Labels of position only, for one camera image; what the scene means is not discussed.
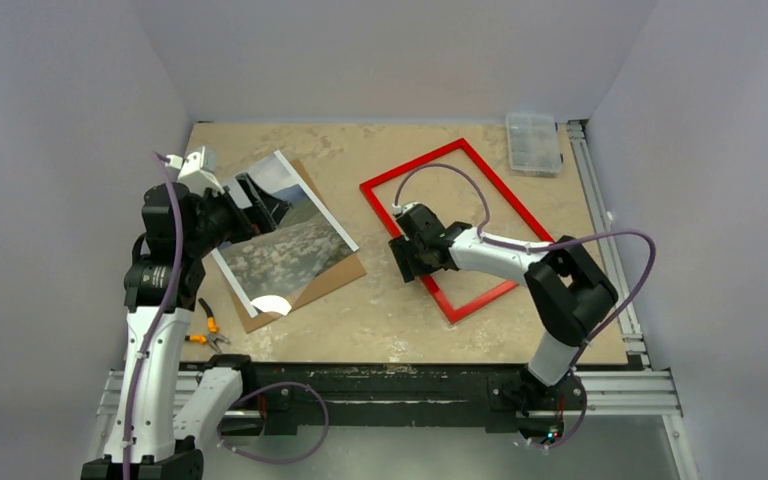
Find clear glass sheet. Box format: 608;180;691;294
224;155;352;316

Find black mounting base plate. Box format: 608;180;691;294
219;361;586;444

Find clear plastic organizer box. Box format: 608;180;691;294
506;112;563;178

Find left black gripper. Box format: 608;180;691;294
184;173;290;257

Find landscape photo print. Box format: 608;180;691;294
210;150;361;319

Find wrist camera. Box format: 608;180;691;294
161;146;224;197
393;202;443;237

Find aluminium rail frame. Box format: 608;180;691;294
82;119;700;480

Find brown cardboard backing board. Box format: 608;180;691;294
231;158;367;335

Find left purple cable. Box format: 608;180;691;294
120;151;330;480

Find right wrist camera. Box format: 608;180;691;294
393;202;443;237

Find orange handled pliers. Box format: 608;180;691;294
185;298;231;354

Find red picture frame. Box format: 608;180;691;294
359;137;556;326

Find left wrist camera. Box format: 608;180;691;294
161;146;224;197

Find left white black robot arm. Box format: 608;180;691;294
80;183;258;479

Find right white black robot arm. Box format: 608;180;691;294
389;202;618;407

